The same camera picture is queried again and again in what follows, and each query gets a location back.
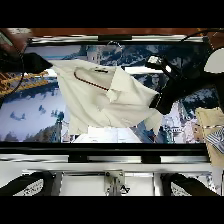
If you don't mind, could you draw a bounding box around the brown clothes hanger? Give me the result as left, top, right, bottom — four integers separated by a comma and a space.
73, 40, 125, 93

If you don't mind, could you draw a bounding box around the black cable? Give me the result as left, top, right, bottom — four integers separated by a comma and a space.
179, 28, 224, 44
0, 30, 27, 101

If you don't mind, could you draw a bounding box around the silver frame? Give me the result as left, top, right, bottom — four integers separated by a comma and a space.
0, 143, 224, 197

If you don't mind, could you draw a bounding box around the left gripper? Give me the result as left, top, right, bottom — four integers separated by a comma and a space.
21, 52, 54, 75

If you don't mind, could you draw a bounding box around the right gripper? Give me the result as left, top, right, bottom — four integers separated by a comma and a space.
148, 85, 178, 116

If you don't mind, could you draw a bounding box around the pale collared shirt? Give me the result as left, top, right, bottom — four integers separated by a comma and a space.
49, 58, 164, 137

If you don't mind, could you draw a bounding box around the beige garment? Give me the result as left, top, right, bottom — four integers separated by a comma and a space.
194, 106, 224, 168

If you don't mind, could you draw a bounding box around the striped garment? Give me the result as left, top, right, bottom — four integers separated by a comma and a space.
204, 127, 224, 155

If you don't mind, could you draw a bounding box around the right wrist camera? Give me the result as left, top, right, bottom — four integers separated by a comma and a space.
145, 54, 175, 81

